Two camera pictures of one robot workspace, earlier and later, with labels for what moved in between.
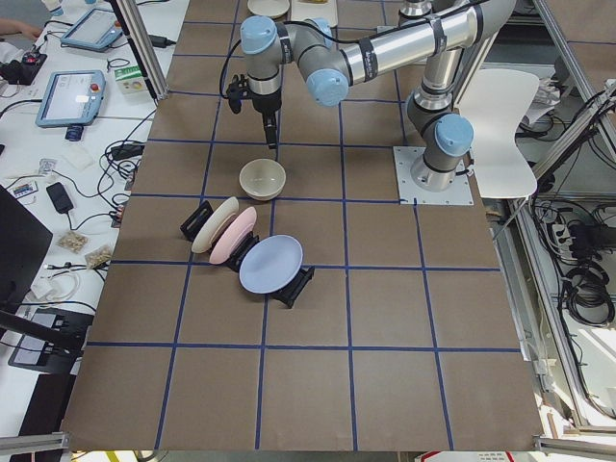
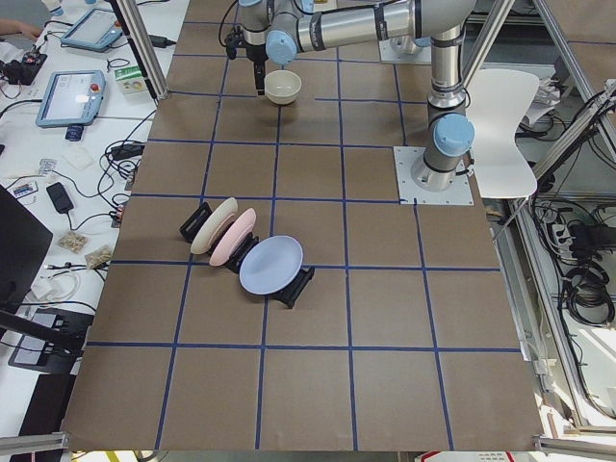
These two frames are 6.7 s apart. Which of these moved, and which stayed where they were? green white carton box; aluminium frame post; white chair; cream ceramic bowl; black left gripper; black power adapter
Moved: cream ceramic bowl; black left gripper
Stayed: white chair; aluminium frame post; green white carton box; black power adapter
